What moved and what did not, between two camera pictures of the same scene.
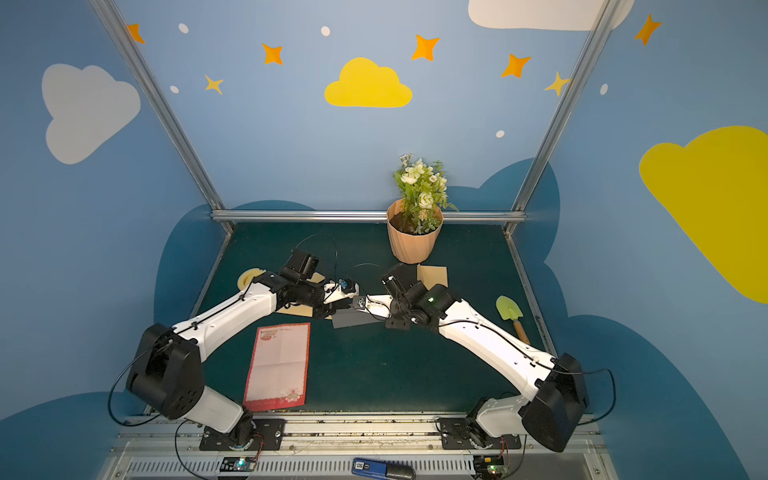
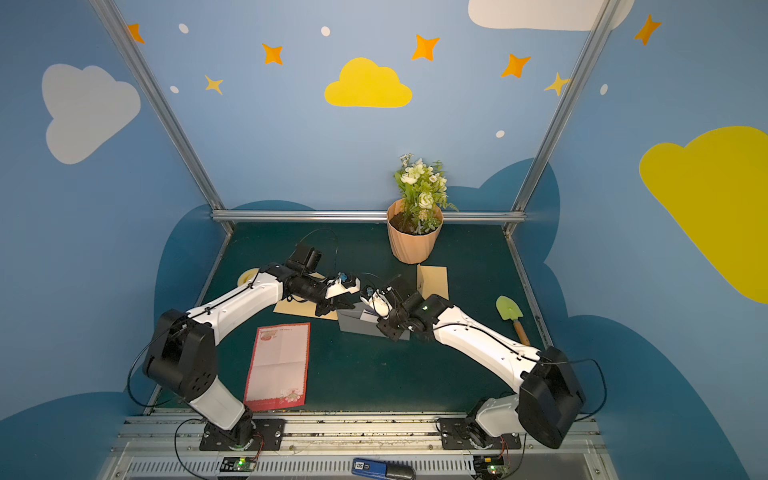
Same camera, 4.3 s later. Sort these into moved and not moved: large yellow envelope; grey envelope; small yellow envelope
Moved: grey envelope
Not moved: large yellow envelope; small yellow envelope
